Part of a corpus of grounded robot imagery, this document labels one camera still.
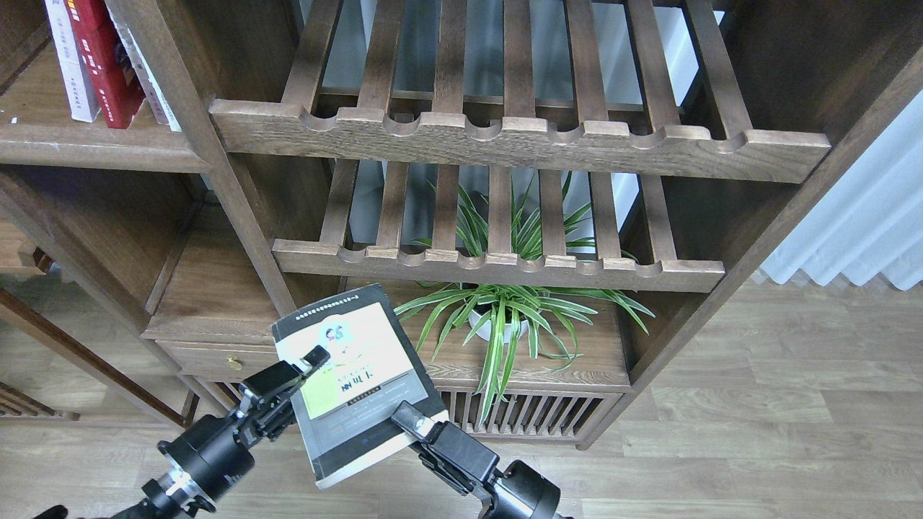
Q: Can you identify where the red book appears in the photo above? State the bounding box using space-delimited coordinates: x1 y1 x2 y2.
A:
65 1 145 129

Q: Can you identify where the green and black book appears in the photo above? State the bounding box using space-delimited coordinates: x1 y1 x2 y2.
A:
273 283 449 489

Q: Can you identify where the white curtain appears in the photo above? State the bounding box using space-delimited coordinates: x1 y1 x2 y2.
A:
761 95 922 291

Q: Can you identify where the white and purple book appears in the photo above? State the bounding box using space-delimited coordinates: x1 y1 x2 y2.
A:
44 0 101 123

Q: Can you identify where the green spider plant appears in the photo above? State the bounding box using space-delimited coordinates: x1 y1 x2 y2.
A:
395 176 655 423

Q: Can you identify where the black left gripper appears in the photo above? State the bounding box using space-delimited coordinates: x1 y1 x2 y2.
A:
141 345 330 515

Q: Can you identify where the white book in shelf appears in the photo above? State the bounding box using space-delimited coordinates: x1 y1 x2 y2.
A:
106 1 182 132

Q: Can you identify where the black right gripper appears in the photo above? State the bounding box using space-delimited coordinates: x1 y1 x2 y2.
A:
390 401 563 518

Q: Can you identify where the dark wooden bookshelf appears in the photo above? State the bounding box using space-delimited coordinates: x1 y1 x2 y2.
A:
2 1 921 449

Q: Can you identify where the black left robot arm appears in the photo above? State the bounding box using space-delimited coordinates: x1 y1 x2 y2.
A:
112 346 330 518

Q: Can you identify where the white plant pot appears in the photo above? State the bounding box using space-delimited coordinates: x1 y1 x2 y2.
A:
469 303 530 343

